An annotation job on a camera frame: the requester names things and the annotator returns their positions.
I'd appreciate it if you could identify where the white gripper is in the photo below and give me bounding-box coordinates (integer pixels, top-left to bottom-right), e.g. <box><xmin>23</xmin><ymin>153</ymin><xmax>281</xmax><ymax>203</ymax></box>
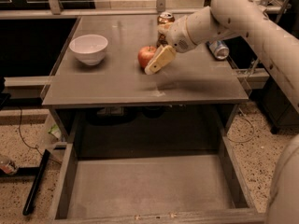
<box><xmin>145</xmin><ymin>16</ymin><xmax>196</xmax><ymax>75</ymax></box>

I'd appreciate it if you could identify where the red apple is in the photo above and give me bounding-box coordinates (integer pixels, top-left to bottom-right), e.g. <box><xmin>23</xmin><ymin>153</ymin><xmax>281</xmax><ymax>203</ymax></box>
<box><xmin>137</xmin><ymin>46</ymin><xmax>156</xmax><ymax>68</ymax></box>

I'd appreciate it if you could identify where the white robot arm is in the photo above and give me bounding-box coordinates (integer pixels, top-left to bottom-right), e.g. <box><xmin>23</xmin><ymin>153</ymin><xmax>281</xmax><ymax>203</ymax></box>
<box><xmin>145</xmin><ymin>0</ymin><xmax>299</xmax><ymax>224</ymax></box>

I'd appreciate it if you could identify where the grey cabinet with top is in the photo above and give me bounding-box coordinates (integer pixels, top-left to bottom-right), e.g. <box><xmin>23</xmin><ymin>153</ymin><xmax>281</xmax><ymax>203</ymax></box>
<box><xmin>43</xmin><ymin>15</ymin><xmax>248</xmax><ymax>160</ymax></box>

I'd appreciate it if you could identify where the open grey top drawer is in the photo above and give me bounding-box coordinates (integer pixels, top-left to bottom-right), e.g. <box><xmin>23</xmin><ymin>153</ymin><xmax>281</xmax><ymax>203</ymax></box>
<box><xmin>49</xmin><ymin>129</ymin><xmax>264</xmax><ymax>224</ymax></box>

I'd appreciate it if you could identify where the gold soda can upright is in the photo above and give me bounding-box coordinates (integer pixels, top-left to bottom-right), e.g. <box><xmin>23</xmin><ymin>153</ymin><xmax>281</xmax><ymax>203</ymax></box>
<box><xmin>156</xmin><ymin>11</ymin><xmax>175</xmax><ymax>47</ymax></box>

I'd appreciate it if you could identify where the blue soda can lying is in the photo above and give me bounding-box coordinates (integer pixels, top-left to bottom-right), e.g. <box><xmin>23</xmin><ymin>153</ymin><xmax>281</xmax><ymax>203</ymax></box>
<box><xmin>207</xmin><ymin>40</ymin><xmax>230</xmax><ymax>61</ymax></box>

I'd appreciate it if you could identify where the white ceramic bowl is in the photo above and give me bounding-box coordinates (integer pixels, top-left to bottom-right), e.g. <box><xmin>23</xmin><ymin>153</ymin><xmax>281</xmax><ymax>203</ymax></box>
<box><xmin>69</xmin><ymin>35</ymin><xmax>108</xmax><ymax>66</ymax></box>

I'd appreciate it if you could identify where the plastic bottle on floor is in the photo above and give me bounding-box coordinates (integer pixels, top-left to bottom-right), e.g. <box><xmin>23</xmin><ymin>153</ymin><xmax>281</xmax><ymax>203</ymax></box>
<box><xmin>0</xmin><ymin>156</ymin><xmax>18</xmax><ymax>175</ymax></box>

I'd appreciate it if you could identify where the black bar on floor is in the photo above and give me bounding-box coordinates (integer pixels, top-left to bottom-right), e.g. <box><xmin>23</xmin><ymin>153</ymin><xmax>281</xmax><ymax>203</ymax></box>
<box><xmin>22</xmin><ymin>150</ymin><xmax>50</xmax><ymax>216</ymax></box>

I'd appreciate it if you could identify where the white cable on floor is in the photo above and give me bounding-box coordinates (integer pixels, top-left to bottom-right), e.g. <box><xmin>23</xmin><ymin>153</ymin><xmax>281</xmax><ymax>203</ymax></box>
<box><xmin>227</xmin><ymin>107</ymin><xmax>257</xmax><ymax>144</ymax></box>

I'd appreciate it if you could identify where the black cable on floor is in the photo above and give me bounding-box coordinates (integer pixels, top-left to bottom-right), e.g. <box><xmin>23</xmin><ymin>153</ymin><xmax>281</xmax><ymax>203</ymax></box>
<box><xmin>17</xmin><ymin>105</ymin><xmax>45</xmax><ymax>157</ymax></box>

